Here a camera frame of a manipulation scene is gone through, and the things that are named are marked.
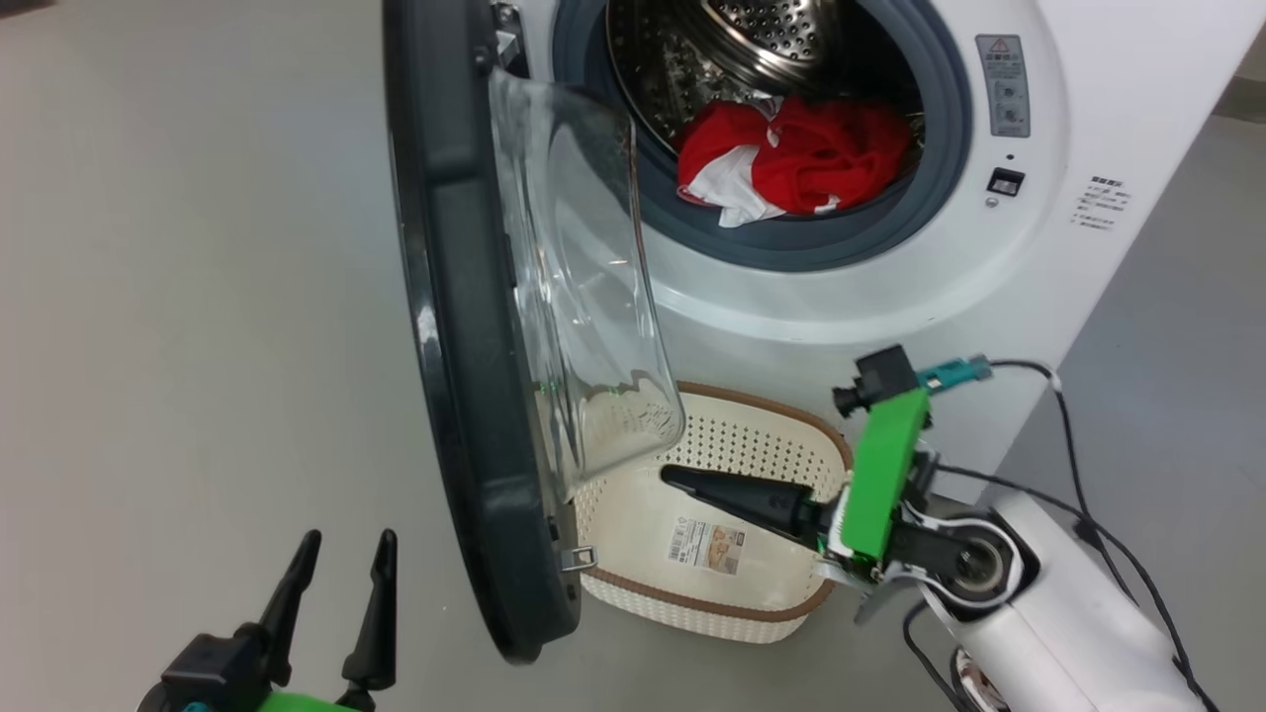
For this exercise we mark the paper product label sticker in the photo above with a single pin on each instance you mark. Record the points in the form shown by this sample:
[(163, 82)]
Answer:
[(704, 546)]

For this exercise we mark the black door lock socket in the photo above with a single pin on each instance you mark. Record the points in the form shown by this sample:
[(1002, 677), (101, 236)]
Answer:
[(1006, 182)]

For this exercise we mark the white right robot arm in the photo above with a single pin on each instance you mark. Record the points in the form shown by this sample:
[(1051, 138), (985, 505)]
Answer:
[(1068, 613)]

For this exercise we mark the metal door hinge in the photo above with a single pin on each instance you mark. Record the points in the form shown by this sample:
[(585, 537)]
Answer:
[(507, 40)]

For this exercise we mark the red garment with white trim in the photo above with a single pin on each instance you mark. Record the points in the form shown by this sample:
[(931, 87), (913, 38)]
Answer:
[(841, 148)]

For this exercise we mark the cream perforated laundry basket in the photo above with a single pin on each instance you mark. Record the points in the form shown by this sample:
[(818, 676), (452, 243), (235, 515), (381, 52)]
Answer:
[(762, 445)]

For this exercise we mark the white front-load washing machine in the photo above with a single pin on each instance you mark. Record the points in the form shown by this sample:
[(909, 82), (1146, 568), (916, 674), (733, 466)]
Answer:
[(890, 297)]

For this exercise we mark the grey rubber door gasket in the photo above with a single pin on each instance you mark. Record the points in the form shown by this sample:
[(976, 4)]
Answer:
[(791, 249)]

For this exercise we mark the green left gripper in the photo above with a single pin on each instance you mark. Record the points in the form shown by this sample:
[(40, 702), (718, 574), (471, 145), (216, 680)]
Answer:
[(307, 703)]

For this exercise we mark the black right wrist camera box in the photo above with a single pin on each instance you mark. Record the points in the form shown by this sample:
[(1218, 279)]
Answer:
[(875, 381)]

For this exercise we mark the metal door latch hook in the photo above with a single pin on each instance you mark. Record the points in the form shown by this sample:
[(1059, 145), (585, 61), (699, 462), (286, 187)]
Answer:
[(582, 559)]

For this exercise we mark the dark grey glass washer door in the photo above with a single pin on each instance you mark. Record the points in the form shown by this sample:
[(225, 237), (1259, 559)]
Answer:
[(465, 297)]

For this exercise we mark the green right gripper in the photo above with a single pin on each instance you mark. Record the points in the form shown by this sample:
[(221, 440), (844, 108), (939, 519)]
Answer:
[(885, 475)]

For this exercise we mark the grey warning sticker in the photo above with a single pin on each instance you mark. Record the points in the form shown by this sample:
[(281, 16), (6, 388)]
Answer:
[(1003, 89)]

